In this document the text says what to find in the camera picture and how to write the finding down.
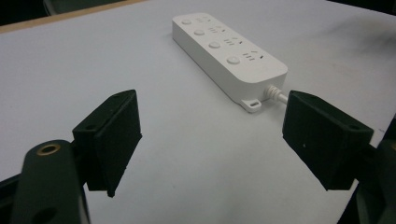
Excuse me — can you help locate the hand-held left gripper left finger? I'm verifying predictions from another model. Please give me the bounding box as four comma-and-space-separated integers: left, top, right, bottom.
72, 89, 143, 198

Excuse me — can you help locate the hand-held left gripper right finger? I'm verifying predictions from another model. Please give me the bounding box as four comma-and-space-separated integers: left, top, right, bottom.
281, 90, 375, 191

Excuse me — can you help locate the white power strip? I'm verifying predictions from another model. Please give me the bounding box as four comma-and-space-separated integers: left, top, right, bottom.
171, 12, 289, 114

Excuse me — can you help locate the white power strip cable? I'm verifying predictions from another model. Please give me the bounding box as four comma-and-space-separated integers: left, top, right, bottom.
263, 85, 290, 105

